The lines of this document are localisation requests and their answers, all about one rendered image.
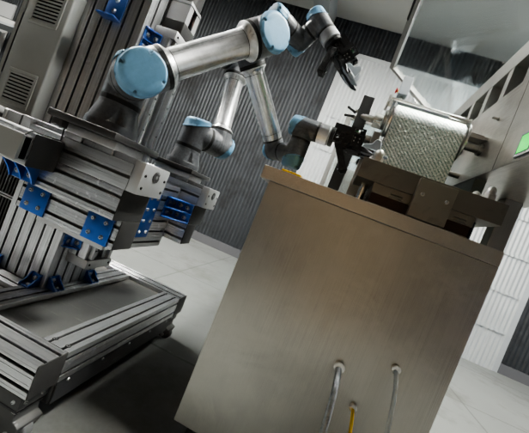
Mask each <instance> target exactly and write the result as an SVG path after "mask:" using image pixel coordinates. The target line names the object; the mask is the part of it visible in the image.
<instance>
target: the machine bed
mask: <svg viewBox="0 0 529 433"><path fill-rule="evenodd" d="M260 177H261V178H262V179H263V180H265V181H266V182H267V183H269V181H273V182H275V183H277V184H280V185H282V186H286V187H288V188H291V189H293V190H296V191H298V192H302V193H305V194H306V195H309V196H312V197H314V198H317V199H320V200H323V201H325V202H327V203H330V204H334V205H336V206H338V207H341V208H343V209H346V210H349V211H352V212H355V213H356V214H359V215H362V216H364V217H367V218H370V219H373V220H375V221H377V222H380V223H384V224H386V225H388V226H391V227H393V228H395V229H399V230H402V231H404V232H406V233H409V234H412V235H415V236H417V237H420V238H423V239H424V240H427V241H431V242H433V243H436V244H438V245H441V246H443V247H447V248H449V249H452V250H454V251H456V252H459V253H462V254H465V255H467V256H470V257H472V258H474V259H479V260H481V261H483V262H486V263H488V264H491V265H494V266H497V267H499V265H500V263H501V262H502V258H503V255H504V252H502V251H499V250H496V249H494V248H492V247H488V246H485V245H483V244H480V243H478V242H475V241H472V240H469V239H466V238H464V237H462V236H459V235H456V234H453V233H450V232H447V231H446V230H443V229H439V228H437V227H434V226H432V225H429V224H427V223H423V222H420V221H417V220H416V219H413V218H410V217H407V216H404V215H401V214H399V213H397V212H394V211H391V210H388V209H385V208H383V207H380V206H378V205H375V204H371V203H369V202H367V201H364V200H361V199H359V198H355V197H352V196H350V195H348V194H345V193H342V192H339V191H336V190H334V189H331V188H329V187H327V186H322V185H320V184H318V183H315V182H312V181H311V180H306V179H303V178H302V177H299V176H296V175H294V174H290V173H287V172H285V171H282V170H280V169H278V168H274V167H271V166H269V165H266V164H265V165H264V169H263V171H262V174H261V175H260Z"/></svg>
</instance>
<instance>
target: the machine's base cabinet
mask: <svg viewBox="0 0 529 433"><path fill-rule="evenodd" d="M497 270H498V267H497V266H494V265H491V264H488V263H486V262H483V261H481V260H479V259H474V258H472V257H470V256H467V255H465V254H462V253H459V252H456V251H454V250H452V249H449V248H447V247H443V246H441V245H438V244H436V243H433V242H431V241H427V240H424V239H423V238H420V237H417V236H415V235H412V234H409V233H406V232H404V231H402V230H399V229H395V228H393V227H391V226H388V225H386V224H384V223H380V222H377V221H375V220H373V219H370V218H367V217H365V216H362V215H359V214H356V213H355V212H352V211H349V210H346V209H343V208H341V207H338V206H336V205H334V204H330V203H327V202H325V201H323V200H320V199H317V198H314V197H312V196H309V195H306V194H305V193H302V192H298V191H296V190H293V189H291V188H288V187H286V186H282V185H280V184H277V183H275V182H273V181H269V183H268V185H267V187H266V189H265V192H264V196H263V197H262V200H261V202H260V205H259V207H258V210H257V213H256V215H255V217H254V219H253V222H252V226H251V228H250V230H249V232H248V235H247V237H246V240H245V243H244V245H243V248H242V249H241V252H240V256H239V258H238V260H237V262H236V265H235V267H234V270H233V273H232V275H231V278H230V279H229V282H228V286H227V288H226V290H225V292H224V295H223V297H222V300H221V303H220V305H219V308H218V309H217V312H216V316H215V318H214V320H213V322H212V325H211V327H210V330H209V333H208V335H207V338H206V340H205V342H204V346H203V348H202V350H201V352H200V355H199V357H198V360H197V363H196V365H195V368H194V370H193V372H192V376H191V378H190V380H189V382H188V385H187V387H186V389H185V392H184V395H183V397H182V400H181V401H180V404H179V408H178V410H177V412H176V414H175V417H174V420H175V421H177V422H179V423H181V424H183V425H184V426H185V427H187V429H186V431H185V433H319V430H320V427H321V425H322V421H323V418H324V415H325V409H326V407H327V403H328V400H329V397H330V393H331V387H332V383H333V379H334V375H335V370H334V368H333V365H334V363H335V362H336V361H341V362H343V363H344V372H343V373H342V374H341V380H340V384H339V389H338V392H337V398H336V402H335V405H334V409H333V412H332V415H331V421H330V424H329V427H328V430H327V433H349V427H350V414H351V411H350V409H349V404H350V403H351V402H354V403H356V405H357V412H355V414H354V423H353V430H352V433H384V432H385V428H386V422H387V419H388V414H389V410H390V405H391V401H392V391H393V382H394V373H393V372H392V370H391V366H392V365H393V364H395V363H396V364H397V365H398V366H399V367H400V368H401V373H400V374H399V375H398V394H397V400H396V405H395V410H394V414H393V419H392V426H391V429H390V433H429V432H430V430H431V427H432V425H433V422H434V421H435V417H436V415H437V413H438V411H439V409H440V406H441V403H442V401H443V399H444V397H445V394H446V392H447V389H448V387H449V384H450V382H451V380H452V378H453V374H454V372H455V370H456V368H457V366H458V363H459V360H460V358H461V356H462V354H463V351H464V349H465V346H466V344H467V341H468V339H469V337H470V335H471V331H472V329H473V327H474V325H475V323H476V321H477V317H478V315H479V313H480V311H481V308H482V306H483V303H484V301H485V298H486V296H487V295H488V292H489V288H490V286H491V285H492V282H493V280H494V278H495V275H496V272H497Z"/></svg>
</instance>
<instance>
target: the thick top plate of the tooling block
mask: <svg viewBox="0 0 529 433"><path fill-rule="evenodd" d="M421 178H424V179H426V180H431V181H433V182H436V183H439V184H442V185H444V186H449V187H452V188H454V189H457V190H459V192H458V195H457V197H456V199H455V201H454V203H453V207H452V210H455V211H457V212H459V213H462V214H465V215H467V216H470V217H474V218H476V219H475V223H476V225H475V227H474V228H479V227H498V226H501V225H502V222H503V220H504V218H505V216H506V214H507V211H508V208H509V205H507V204H503V203H500V202H497V201H495V200H492V199H489V198H485V197H483V196H480V195H477V194H475V193H472V192H468V191H465V190H462V189H459V188H457V187H454V186H450V185H447V184H444V183H441V182H439V181H436V180H432V179H430V178H427V177H424V176H421V175H419V174H414V173H412V172H409V171H406V170H403V169H401V168H396V167H394V166H391V165H388V164H386V163H384V162H379V161H376V160H374V159H371V158H368V157H366V156H364V158H363V160H362V163H361V165H360V167H359V168H358V171H357V173H356V177H355V178H354V181H353V183H352V184H354V185H357V186H360V185H361V183H366V184H368V188H367V189H369V187H370V186H371V185H373V183H374V182H375V183H377V184H380V185H383V186H387V187H390V188H392V189H394V190H397V191H400V192H404V193H406V194H409V195H411V196H413V194H414V192H415V190H416V188H417V184H418V182H419V180H420V179H421Z"/></svg>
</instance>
